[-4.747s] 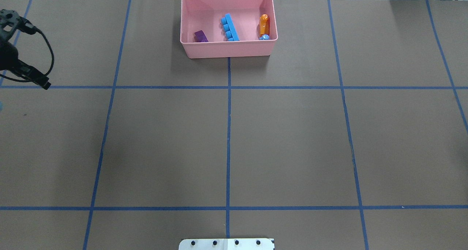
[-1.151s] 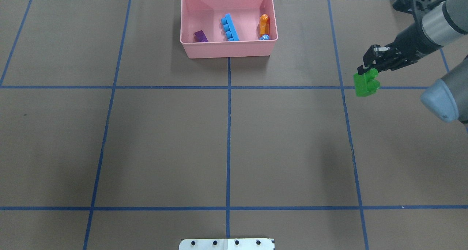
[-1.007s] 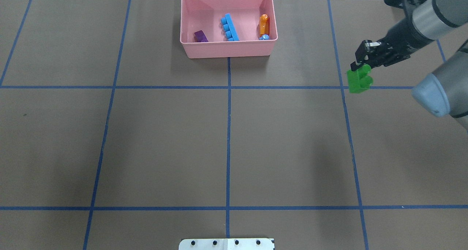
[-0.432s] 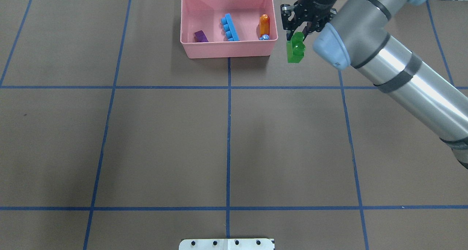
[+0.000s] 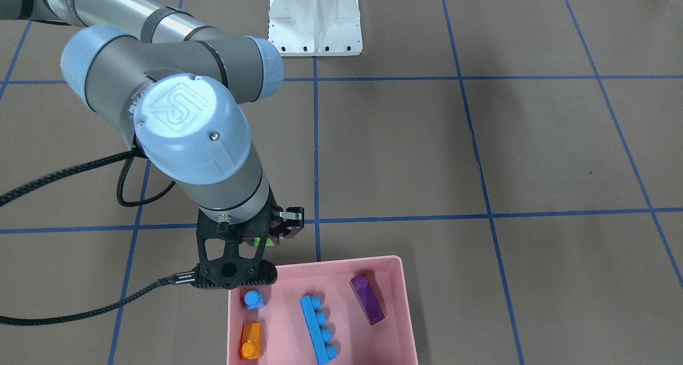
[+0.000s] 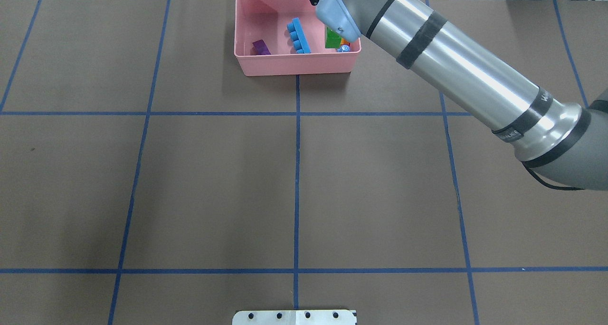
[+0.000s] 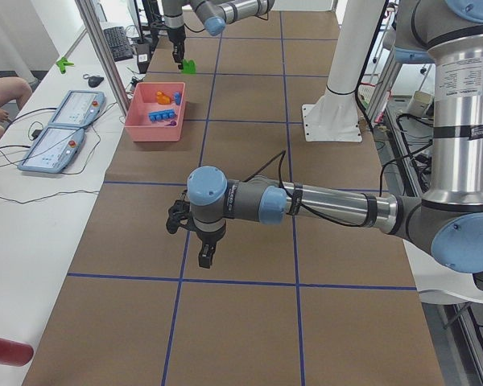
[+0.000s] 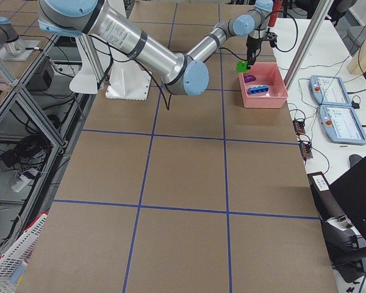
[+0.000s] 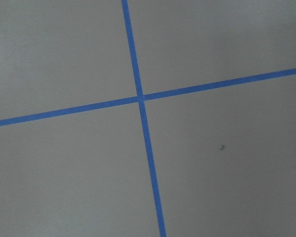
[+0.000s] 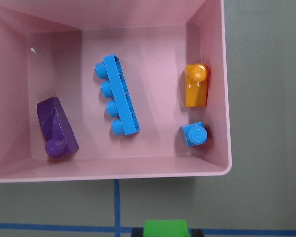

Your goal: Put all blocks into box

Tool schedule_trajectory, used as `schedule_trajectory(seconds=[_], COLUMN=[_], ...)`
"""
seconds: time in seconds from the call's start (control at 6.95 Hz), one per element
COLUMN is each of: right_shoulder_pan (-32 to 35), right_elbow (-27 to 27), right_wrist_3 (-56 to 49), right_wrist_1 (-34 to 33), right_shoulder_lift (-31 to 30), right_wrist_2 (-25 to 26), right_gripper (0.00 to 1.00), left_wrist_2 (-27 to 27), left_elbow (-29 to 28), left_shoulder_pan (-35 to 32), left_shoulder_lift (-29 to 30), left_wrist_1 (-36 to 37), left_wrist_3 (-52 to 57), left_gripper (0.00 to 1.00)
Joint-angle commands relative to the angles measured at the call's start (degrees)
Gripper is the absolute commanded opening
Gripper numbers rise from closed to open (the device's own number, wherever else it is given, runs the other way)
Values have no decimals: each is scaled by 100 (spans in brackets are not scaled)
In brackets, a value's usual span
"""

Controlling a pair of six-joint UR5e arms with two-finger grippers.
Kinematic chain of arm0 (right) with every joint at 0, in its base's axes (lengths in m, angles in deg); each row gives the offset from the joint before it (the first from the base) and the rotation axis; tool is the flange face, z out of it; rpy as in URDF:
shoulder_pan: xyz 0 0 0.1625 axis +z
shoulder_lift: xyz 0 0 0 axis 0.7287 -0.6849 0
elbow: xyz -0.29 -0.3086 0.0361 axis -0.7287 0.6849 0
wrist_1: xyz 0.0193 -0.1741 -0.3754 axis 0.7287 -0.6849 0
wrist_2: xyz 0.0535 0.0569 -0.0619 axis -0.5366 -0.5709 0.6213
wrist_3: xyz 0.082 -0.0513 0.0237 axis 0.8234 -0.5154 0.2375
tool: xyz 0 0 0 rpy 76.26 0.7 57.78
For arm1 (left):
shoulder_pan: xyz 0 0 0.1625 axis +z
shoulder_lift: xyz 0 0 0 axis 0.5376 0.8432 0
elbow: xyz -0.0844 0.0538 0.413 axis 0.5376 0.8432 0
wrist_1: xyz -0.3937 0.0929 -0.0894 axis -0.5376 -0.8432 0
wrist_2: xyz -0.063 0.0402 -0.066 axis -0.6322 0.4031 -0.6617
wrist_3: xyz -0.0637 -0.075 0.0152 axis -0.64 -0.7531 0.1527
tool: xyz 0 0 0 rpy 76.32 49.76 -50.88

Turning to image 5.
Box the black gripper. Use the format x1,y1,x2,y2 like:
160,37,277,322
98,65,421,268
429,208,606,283
242,189,305,247

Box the small blue block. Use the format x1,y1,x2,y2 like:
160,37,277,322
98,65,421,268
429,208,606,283
242,289,266,311

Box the purple block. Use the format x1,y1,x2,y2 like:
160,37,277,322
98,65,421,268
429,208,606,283
350,273,385,326

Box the long blue block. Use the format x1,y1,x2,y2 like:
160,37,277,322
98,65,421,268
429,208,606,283
299,295,338,364

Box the orange block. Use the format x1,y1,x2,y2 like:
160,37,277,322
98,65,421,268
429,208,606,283
239,323,263,360

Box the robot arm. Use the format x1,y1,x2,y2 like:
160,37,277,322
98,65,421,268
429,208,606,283
2,0,305,241

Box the pink plastic box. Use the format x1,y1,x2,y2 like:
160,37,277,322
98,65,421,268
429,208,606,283
227,256,419,364

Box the black braided cable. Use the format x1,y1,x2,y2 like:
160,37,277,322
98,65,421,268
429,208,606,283
0,149,198,326

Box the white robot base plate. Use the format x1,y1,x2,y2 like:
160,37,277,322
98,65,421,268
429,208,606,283
267,0,363,57

